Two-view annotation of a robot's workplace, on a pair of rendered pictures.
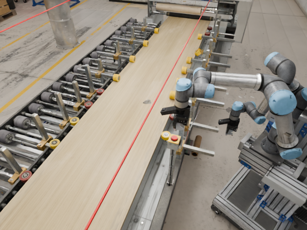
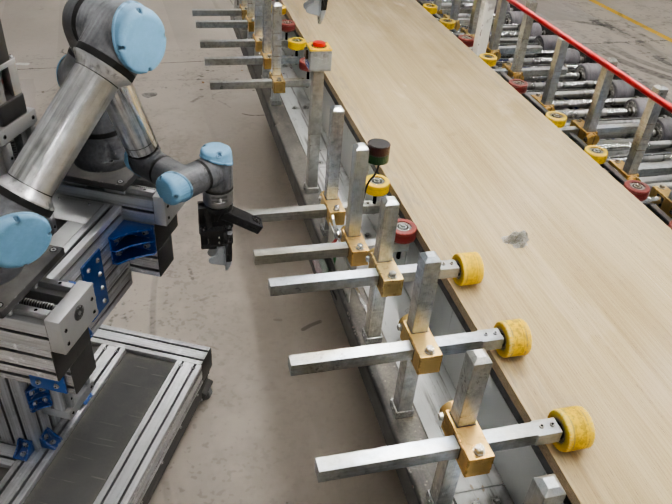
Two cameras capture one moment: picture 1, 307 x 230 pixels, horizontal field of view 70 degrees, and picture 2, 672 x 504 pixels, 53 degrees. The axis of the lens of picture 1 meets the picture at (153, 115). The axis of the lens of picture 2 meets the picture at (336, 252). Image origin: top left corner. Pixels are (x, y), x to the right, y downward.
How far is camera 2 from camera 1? 2.93 m
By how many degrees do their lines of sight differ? 95
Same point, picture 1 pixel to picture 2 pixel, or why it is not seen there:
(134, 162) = (386, 129)
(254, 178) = (96, 457)
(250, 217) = (111, 345)
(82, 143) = (514, 127)
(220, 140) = not seen: outside the picture
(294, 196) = not seen: hidden behind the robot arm
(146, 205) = not seen: hidden behind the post
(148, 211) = (321, 174)
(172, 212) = (298, 350)
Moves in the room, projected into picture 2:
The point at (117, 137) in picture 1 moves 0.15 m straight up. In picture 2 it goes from (467, 150) to (476, 109)
